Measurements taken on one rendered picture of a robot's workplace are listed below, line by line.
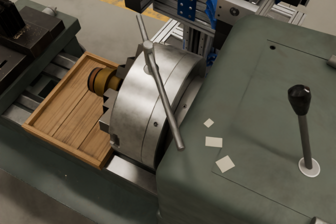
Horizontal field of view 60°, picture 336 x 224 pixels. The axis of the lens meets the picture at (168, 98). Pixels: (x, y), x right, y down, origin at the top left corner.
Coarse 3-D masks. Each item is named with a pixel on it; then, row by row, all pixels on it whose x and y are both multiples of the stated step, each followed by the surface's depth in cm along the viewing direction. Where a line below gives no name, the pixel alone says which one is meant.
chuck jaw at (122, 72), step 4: (140, 44) 74; (164, 44) 76; (140, 48) 74; (136, 52) 75; (140, 52) 75; (132, 56) 79; (136, 56) 75; (128, 60) 76; (132, 60) 76; (124, 64) 80; (128, 64) 76; (120, 68) 77; (124, 68) 77; (128, 68) 77; (116, 72) 78; (120, 72) 78; (124, 72) 77; (120, 76) 78; (124, 76) 78
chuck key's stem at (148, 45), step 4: (148, 40) 57; (144, 44) 57; (148, 44) 57; (152, 44) 57; (144, 48) 57; (148, 48) 57; (152, 48) 57; (144, 52) 58; (148, 52) 58; (152, 52) 58; (144, 56) 60; (148, 60) 60; (148, 64) 61; (148, 68) 64
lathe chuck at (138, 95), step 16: (160, 48) 69; (176, 48) 72; (144, 64) 65; (160, 64) 65; (176, 64) 65; (128, 80) 64; (144, 80) 63; (128, 96) 63; (144, 96) 62; (112, 112) 65; (128, 112) 63; (144, 112) 62; (112, 128) 66; (128, 128) 64; (144, 128) 63; (112, 144) 71; (128, 144) 67
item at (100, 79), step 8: (96, 72) 80; (104, 72) 79; (112, 72) 79; (88, 80) 80; (96, 80) 78; (104, 80) 77; (112, 80) 78; (120, 80) 78; (88, 88) 81; (96, 88) 79; (104, 88) 78; (112, 88) 78
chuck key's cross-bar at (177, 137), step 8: (136, 16) 63; (144, 32) 60; (144, 40) 59; (152, 56) 57; (152, 64) 56; (152, 72) 56; (160, 80) 53; (160, 88) 52; (160, 96) 51; (168, 104) 49; (168, 112) 48; (168, 120) 47; (176, 128) 45; (176, 136) 44; (176, 144) 44
